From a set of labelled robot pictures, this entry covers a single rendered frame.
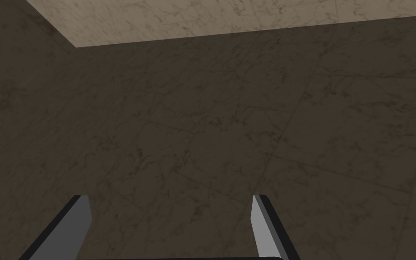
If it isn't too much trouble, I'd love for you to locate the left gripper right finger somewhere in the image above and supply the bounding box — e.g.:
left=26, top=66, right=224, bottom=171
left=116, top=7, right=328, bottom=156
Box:
left=250, top=195, right=301, bottom=260

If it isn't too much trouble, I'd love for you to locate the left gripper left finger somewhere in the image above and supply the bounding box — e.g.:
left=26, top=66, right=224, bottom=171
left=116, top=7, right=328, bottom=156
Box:
left=18, top=195, right=93, bottom=260

